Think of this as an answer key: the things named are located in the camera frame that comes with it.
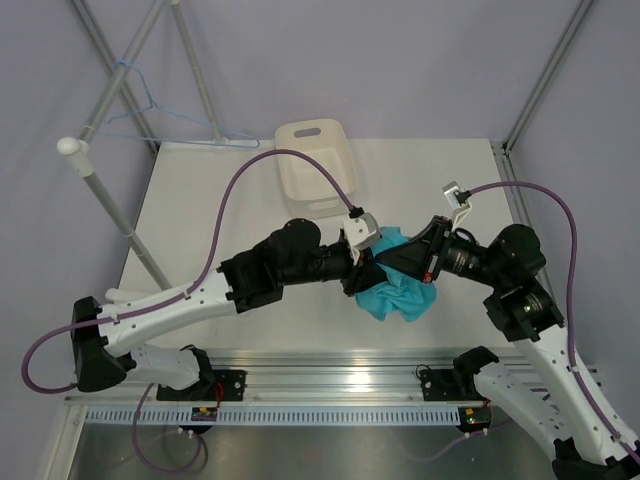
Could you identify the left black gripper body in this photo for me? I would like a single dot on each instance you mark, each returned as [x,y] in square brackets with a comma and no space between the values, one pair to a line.
[337,265]

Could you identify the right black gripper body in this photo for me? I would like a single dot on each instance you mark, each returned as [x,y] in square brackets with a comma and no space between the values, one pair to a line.
[442,250]

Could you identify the turquoise t shirt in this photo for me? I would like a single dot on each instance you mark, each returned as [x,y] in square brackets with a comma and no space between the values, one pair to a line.
[402,294]

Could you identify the light blue wire hanger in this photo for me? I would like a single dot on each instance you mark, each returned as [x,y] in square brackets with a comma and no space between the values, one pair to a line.
[173,125]

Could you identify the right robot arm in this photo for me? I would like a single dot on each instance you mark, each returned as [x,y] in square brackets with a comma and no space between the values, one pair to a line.
[578,429]

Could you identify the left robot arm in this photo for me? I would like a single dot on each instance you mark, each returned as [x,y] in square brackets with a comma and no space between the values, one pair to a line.
[112,342]

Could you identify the white clothes rack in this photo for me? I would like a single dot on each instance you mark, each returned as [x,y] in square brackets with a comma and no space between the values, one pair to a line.
[192,40]

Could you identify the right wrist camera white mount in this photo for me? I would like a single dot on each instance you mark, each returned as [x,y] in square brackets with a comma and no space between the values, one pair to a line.
[458,199]

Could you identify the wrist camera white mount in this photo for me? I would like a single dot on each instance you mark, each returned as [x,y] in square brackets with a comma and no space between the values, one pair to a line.
[360,233]
[458,199]

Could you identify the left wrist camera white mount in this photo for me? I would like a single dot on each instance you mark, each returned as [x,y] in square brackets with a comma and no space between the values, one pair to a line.
[360,233]

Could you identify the aluminium mounting rail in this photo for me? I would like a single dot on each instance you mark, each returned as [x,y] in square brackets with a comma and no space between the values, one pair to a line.
[320,377]

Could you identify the aluminium frame post right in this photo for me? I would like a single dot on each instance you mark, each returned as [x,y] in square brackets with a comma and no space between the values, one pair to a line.
[552,66]

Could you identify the aluminium frame post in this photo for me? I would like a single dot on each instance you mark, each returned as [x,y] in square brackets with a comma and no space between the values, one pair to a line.
[117,69]
[552,66]

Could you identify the white slotted cable duct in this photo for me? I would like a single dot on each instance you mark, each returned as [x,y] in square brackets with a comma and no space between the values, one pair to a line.
[276,416]

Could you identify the aluminium frame post left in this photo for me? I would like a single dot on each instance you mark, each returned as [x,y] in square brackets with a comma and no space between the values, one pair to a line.
[117,69]

